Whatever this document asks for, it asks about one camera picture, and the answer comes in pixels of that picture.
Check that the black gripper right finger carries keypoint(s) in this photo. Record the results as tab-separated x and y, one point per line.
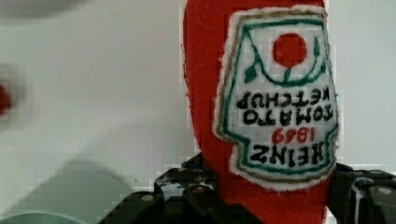
362	196

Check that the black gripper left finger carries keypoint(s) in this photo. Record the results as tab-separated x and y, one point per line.
184	195

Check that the red plush ketchup bottle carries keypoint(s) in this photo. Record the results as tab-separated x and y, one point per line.
263	103

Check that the small red strawberry toy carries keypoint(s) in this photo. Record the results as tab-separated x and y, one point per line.
5	101

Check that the green mug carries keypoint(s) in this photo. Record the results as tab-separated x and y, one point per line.
39	218

